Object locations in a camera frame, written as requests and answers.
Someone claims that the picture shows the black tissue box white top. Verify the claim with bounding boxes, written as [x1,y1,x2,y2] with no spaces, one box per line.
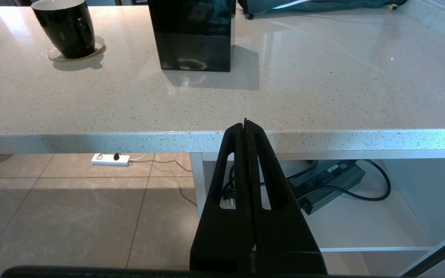
[148,0,236,73]

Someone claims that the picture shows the black mug white inside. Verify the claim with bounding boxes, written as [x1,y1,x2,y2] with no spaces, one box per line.
[31,0,96,59]

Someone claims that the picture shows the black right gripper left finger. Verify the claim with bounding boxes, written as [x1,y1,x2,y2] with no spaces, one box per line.
[190,119,255,273]

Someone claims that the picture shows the white power strip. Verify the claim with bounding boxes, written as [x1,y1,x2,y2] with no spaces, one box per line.
[91,153,148,167]

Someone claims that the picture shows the white counter cabinet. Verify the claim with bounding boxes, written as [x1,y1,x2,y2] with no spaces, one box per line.
[190,151,445,278]

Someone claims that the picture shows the black power supply cable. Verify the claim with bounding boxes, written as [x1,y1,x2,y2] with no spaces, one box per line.
[222,159,392,211]

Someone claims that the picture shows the round translucent coaster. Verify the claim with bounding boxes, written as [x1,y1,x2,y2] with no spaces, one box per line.
[48,36,106,62]

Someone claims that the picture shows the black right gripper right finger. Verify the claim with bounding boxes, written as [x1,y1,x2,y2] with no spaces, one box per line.
[246,120,328,275]

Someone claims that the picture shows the grey power supply brick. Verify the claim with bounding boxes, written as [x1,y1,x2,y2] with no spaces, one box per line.
[287,160,366,215]

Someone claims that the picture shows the black plug with floor cable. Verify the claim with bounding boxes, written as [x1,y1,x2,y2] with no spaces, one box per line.
[114,153,199,207]

